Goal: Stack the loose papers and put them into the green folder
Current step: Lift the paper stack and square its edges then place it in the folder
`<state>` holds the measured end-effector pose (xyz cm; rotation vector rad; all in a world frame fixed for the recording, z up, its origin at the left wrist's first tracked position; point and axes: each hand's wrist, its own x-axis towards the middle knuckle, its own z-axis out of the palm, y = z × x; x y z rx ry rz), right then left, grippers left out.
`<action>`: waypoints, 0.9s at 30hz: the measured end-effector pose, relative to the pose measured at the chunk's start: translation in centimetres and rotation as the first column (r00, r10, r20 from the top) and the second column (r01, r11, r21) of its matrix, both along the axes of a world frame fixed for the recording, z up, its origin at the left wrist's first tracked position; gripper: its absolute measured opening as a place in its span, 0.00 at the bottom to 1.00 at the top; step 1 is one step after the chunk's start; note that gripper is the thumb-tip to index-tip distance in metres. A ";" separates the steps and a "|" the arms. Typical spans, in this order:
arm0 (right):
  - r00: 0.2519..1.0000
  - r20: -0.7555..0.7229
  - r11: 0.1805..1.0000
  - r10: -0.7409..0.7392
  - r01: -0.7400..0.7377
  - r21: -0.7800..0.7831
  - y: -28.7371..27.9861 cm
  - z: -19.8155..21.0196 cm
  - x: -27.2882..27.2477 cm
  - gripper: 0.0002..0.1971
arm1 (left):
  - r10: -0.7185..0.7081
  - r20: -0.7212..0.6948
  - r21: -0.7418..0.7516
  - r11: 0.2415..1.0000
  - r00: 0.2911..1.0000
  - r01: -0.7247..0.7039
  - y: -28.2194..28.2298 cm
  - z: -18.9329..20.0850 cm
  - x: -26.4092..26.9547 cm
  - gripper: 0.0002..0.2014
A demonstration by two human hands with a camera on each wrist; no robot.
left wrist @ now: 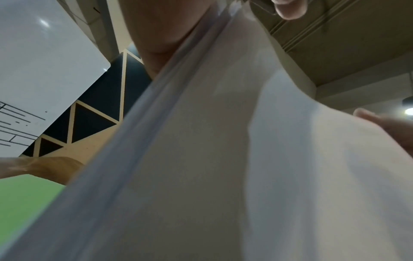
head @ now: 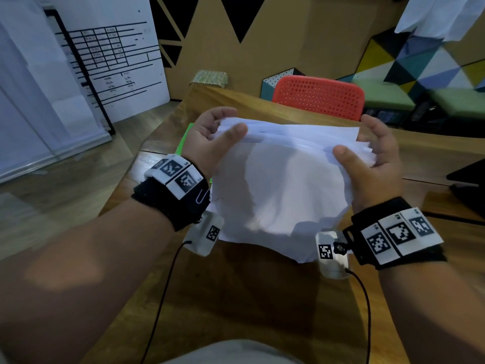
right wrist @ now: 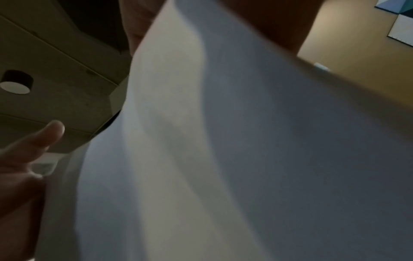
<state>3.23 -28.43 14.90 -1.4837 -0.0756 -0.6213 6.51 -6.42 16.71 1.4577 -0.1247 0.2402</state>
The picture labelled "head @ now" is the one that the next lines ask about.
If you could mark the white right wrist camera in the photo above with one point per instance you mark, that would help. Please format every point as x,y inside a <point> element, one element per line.
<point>333,267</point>

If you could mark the black left wristband with markers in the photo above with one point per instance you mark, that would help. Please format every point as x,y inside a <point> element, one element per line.
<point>163,200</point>

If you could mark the red perforated chair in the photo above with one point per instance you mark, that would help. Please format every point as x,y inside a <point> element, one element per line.
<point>318,96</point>

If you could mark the person's right hand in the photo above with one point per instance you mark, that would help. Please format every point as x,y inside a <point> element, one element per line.
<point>379,181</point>

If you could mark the colourful triangle patterned backrest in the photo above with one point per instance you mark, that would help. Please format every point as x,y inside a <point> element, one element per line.
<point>409,56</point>

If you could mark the person's beige clothing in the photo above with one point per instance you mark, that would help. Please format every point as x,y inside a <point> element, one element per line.
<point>235,354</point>

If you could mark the person's right forearm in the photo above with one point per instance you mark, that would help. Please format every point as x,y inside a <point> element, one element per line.
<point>428,310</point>

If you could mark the black laptop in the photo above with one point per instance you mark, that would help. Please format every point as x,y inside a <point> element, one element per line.
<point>470,172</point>

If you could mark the pile of white papers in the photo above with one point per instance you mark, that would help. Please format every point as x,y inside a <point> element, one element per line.
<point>284,185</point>

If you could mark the teal white dotted box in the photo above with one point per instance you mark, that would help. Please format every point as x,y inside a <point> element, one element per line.
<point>267,90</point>

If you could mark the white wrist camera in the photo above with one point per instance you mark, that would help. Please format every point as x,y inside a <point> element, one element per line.
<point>333,267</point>
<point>201,238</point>

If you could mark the green folder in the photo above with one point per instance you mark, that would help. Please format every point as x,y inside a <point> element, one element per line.
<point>185,142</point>

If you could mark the person's left hand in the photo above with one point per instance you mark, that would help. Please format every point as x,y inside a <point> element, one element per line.
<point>204,147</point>

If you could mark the black wristband with markers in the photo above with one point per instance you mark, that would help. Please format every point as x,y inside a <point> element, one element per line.
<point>379,219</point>
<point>163,200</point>

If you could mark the person's left forearm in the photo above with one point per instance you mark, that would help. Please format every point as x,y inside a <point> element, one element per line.
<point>75,280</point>

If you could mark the white banner panel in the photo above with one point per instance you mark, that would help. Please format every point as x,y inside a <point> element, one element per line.
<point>34,128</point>

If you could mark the patterned woven box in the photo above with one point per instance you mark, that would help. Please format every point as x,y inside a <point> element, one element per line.
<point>210,78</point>

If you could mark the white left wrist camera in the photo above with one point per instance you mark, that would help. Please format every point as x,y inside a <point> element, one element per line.
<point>201,238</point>

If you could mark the white board with chart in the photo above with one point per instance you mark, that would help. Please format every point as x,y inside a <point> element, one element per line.
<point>144,98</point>

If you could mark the wooden lattice shelf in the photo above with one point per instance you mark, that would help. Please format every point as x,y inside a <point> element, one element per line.
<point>170,42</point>

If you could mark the black right wristband with markers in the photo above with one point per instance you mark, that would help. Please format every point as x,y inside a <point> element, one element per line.
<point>379,219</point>

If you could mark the green bench cushion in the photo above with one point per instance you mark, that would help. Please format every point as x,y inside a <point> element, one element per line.
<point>458,104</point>
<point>382,94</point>

